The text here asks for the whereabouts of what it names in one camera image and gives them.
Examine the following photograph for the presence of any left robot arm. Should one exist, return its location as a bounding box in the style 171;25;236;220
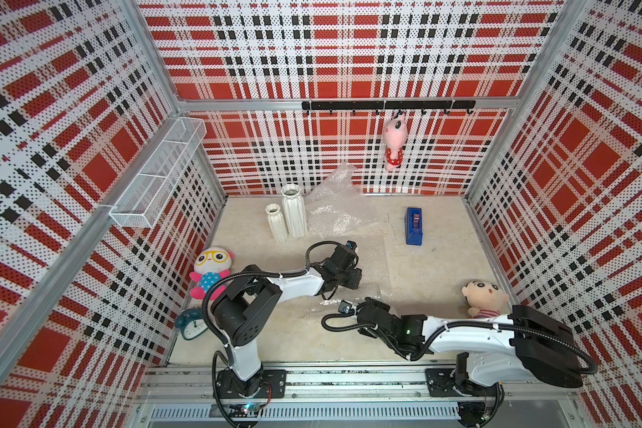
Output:
202;241;362;382

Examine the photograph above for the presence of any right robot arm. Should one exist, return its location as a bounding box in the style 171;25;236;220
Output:
338;298;598;389

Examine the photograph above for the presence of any crumpled bubble wrap pile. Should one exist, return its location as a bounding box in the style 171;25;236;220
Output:
305;163;382;236

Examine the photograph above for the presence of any short white ribbed vase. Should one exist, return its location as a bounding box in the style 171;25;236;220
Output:
266;203;289;244

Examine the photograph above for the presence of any blue box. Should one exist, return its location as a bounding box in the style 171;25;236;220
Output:
405;207;424;246

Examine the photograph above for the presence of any tall white ribbed vase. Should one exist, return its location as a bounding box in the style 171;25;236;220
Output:
282;184;308;238

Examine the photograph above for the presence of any doll head plush toy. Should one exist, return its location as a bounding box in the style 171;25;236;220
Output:
462;281;509;319

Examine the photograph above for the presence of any owl plush toy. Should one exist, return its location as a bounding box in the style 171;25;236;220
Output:
189;246;234;301

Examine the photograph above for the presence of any pink hanging plush toy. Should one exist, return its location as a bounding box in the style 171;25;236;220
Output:
383;113;408;172

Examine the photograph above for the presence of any teal alarm clock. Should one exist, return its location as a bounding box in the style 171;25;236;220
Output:
176;308;209;341

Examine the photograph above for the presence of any black hook rail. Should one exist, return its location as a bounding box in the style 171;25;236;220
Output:
301;100;476;112

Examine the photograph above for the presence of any metal base rail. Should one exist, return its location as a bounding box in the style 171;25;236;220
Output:
129;361;589;427

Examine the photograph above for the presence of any clear wall shelf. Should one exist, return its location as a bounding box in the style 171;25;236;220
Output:
110;117;206;228

